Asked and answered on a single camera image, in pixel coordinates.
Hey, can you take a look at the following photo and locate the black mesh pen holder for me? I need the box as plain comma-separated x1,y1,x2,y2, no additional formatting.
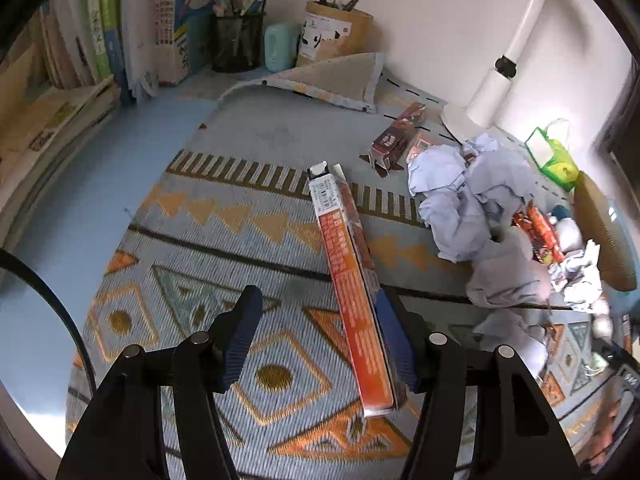
211,10,267,74

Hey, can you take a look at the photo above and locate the crumpled blue tissue pile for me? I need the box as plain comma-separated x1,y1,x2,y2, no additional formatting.
419,152,543,263

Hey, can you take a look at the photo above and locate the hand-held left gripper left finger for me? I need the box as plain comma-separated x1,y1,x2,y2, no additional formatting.
55,284,264,480

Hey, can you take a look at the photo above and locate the light brown small box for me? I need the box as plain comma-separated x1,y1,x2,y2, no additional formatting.
402,132,453,171

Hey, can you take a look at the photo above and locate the white desk lamp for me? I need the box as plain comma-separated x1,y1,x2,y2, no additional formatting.
440,0,558,147

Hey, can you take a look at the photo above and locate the orange snack packet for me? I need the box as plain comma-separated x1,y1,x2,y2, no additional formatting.
512,202,567,266

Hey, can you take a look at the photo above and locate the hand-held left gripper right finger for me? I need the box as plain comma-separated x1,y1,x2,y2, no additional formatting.
375,287,583,480

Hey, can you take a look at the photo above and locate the row of standing books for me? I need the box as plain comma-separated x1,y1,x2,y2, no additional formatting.
40,0,234,102

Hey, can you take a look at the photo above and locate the dark brown long box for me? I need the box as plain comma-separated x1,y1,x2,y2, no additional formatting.
369,101,429,177

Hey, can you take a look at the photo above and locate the green tissue pack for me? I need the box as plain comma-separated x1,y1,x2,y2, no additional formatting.
524,119,581,192

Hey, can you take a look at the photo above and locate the long orange red box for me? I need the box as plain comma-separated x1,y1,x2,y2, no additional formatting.
307,160,402,418

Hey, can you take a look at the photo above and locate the stack of flat books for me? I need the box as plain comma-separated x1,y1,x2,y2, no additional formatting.
0,77,124,201

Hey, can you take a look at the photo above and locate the teal plastic box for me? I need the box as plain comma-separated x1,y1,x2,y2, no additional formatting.
263,21,301,72

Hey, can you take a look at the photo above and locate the kraft cardboard pen holder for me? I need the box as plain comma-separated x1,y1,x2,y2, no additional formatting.
296,1,375,68

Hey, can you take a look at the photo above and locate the patterned woven mat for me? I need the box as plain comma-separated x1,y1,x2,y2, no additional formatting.
65,52,640,480

